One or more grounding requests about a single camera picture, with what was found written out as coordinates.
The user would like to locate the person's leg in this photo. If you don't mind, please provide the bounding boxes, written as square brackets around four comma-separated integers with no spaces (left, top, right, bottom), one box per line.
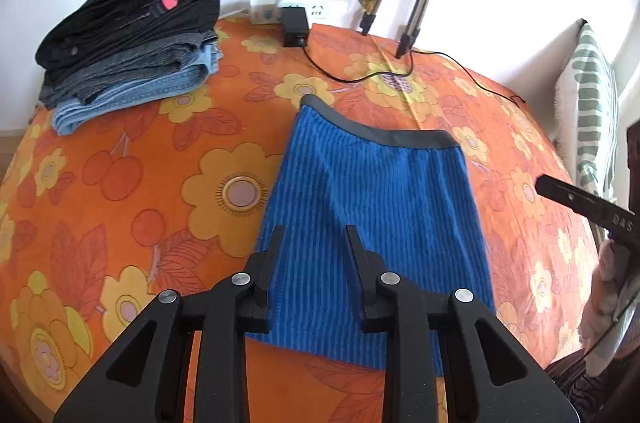
[545,348,640,423]

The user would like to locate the grey tweed pants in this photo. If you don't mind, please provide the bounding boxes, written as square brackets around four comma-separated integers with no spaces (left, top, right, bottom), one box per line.
[39,30,218,108]

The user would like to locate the orange floral bedsheet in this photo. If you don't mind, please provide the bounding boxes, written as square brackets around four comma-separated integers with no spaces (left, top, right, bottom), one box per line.
[0,15,601,423]

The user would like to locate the black power adapter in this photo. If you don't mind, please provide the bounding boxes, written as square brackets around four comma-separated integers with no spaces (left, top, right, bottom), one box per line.
[281,5,311,48]

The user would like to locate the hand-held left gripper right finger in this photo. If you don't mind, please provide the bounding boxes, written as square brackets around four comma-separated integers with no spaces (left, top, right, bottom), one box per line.
[346,224,581,423]

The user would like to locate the person's right forearm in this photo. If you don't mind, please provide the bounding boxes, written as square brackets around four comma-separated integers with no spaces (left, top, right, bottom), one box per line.
[580,238,640,376]

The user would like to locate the white power strip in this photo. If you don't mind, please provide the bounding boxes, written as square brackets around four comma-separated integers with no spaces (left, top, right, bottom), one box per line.
[249,0,333,26]

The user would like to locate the green striped pillow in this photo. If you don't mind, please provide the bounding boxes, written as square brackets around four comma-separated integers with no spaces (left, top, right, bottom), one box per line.
[554,19,621,204]

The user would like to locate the blue striped pants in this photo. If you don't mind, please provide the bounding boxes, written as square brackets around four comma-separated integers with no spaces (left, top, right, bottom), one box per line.
[248,94,497,378]

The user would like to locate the light blue jeans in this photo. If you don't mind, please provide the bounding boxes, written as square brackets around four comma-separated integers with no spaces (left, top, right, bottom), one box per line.
[51,43,223,136]

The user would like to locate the black cable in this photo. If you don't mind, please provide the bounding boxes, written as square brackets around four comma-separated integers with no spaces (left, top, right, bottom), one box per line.
[300,43,526,104]

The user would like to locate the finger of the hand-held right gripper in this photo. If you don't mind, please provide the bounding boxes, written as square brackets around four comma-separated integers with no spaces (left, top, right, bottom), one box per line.
[536,174,603,216]

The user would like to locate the black pants with pink tag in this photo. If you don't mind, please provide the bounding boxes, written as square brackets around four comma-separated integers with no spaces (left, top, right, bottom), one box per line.
[36,0,222,68]

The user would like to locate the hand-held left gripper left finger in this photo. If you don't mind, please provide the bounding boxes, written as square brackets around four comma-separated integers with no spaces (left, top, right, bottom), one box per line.
[52,224,286,423]

